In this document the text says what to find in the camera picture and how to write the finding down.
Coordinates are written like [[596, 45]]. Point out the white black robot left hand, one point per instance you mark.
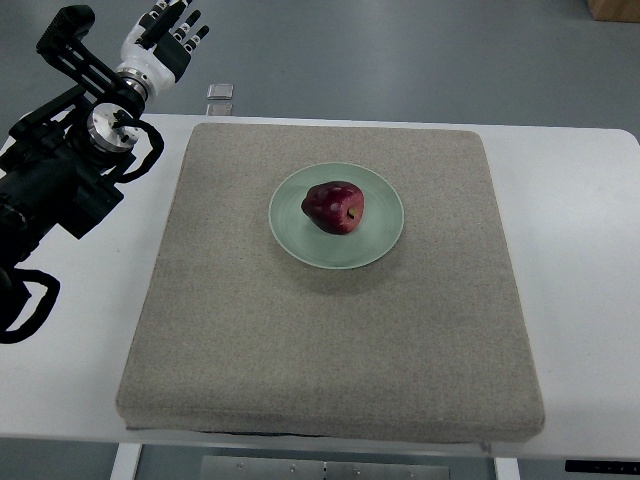
[[157, 51]]

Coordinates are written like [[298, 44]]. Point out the beige fabric cushion mat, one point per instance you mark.
[[427, 344]]

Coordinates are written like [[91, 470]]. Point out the cardboard box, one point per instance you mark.
[[625, 11]]

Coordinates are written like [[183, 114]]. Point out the lower floor socket plate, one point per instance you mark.
[[219, 109]]

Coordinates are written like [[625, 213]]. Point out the metal table base plate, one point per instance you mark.
[[228, 468]]

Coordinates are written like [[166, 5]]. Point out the light green plate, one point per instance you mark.
[[378, 231]]

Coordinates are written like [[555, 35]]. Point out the upper floor socket plate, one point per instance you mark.
[[220, 91]]

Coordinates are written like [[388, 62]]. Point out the left white table leg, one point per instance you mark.
[[126, 461]]

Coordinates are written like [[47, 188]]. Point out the floor socket plate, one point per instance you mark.
[[219, 109], [220, 91]]

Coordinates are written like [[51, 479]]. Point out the black table control panel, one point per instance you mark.
[[603, 467]]

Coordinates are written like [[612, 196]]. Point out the white table leg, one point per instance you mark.
[[126, 461], [507, 469]]

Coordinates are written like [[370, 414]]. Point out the red apple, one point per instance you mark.
[[336, 207]]

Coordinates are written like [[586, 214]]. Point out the right white table leg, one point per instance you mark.
[[507, 469]]

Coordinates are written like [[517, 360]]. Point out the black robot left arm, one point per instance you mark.
[[69, 155]]

